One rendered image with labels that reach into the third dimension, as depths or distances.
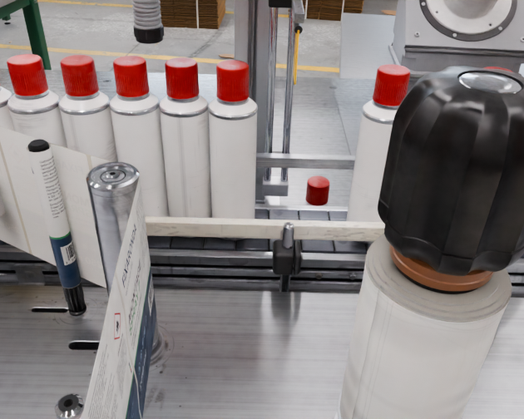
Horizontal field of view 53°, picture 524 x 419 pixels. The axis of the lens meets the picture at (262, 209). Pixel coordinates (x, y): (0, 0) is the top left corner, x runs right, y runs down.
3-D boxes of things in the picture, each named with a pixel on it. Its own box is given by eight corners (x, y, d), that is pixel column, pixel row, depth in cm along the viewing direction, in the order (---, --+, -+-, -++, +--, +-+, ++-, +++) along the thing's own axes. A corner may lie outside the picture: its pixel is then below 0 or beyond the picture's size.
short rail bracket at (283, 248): (270, 316, 60) (274, 231, 53) (269, 298, 62) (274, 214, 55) (299, 317, 60) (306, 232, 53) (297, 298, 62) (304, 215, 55)
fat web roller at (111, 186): (109, 366, 47) (71, 189, 37) (120, 327, 51) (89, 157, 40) (160, 367, 47) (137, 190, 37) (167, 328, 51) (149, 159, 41)
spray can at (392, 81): (347, 244, 63) (372, 77, 51) (342, 218, 67) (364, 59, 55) (391, 245, 63) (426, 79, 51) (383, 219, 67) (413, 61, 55)
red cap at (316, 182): (323, 192, 81) (326, 173, 79) (331, 204, 79) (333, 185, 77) (303, 194, 81) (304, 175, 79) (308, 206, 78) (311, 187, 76)
